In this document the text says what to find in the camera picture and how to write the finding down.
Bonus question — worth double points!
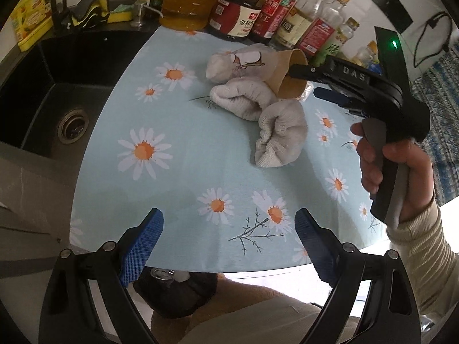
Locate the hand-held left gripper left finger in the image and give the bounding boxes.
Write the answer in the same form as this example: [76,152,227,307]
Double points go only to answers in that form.
[39,208,169,344]

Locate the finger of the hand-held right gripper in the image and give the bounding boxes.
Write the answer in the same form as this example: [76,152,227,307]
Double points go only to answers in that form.
[288,60,335,82]
[313,87,360,111]

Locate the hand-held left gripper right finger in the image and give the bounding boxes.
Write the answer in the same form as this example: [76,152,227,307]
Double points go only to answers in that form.
[295,208,423,344]

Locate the brown paper cup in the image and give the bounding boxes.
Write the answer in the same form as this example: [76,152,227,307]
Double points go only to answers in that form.
[266,49,312,100]

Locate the person's right forearm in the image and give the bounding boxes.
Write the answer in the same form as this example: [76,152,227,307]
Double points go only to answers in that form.
[386,191,459,330]

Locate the person's right hand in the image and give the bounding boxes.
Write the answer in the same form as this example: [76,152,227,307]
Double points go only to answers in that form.
[351,122,436,230]

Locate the metal drink can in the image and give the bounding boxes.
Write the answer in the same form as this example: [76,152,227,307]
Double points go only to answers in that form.
[151,268,176,284]

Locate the clear bottle with red label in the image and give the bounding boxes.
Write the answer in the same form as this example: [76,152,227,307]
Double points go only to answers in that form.
[296,0,336,57]

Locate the blue patterned cloth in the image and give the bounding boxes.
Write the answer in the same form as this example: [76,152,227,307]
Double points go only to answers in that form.
[409,48,459,205]

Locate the clear bottle with cream label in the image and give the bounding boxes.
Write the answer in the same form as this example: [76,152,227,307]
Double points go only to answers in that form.
[268,0,308,49]

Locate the tall bottle with cream label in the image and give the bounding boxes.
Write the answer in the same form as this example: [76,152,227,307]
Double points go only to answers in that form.
[337,17,360,61]

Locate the oil bottle with green label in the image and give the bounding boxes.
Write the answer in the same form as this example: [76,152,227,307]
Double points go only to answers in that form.
[316,0,351,63]

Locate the white knitted sock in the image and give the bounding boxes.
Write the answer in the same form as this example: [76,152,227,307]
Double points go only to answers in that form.
[209,77,278,122]
[254,99,310,168]

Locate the dark bottle with red label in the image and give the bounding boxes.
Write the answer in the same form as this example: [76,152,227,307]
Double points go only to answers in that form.
[249,0,289,44]

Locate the white sock with brown print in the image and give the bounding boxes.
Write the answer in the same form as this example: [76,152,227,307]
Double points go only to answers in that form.
[206,45,268,84]

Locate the dark soy sauce jug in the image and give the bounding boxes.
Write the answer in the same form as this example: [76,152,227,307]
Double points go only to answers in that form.
[209,0,280,40]

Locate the person's beige trousers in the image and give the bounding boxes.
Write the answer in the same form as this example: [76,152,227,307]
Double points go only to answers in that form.
[177,294,325,344]

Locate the daisy print tablecloth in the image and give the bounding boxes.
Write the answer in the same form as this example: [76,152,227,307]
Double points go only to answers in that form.
[70,25,445,273]

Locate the large cooking oil jug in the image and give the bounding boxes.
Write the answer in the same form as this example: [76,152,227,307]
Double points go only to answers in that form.
[160,0,221,32]

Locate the metal sink drain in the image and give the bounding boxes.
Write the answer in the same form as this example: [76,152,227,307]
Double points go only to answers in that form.
[57,109,90,146]

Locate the metal soap dispenser pump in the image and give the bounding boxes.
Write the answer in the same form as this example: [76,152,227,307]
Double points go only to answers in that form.
[130,2,165,27]

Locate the yellow and green sponge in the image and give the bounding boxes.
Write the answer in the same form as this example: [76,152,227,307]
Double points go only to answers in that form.
[108,3,142,23]

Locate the black kitchen sink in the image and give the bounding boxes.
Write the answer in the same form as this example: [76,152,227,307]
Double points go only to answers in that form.
[0,30,158,173]

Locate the black and yellow dishcloth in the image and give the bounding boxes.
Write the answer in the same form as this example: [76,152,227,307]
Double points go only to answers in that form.
[70,0,111,27]

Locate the yellow refill pouch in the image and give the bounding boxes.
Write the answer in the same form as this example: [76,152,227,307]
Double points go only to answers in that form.
[10,0,54,52]

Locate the black faucet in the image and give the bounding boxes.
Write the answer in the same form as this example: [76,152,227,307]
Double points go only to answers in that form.
[48,0,74,31]

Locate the black power cable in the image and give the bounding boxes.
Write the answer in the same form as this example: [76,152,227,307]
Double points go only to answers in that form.
[414,11,453,69]

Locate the black wall socket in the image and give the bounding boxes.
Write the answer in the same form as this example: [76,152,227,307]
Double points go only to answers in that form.
[371,0,413,34]

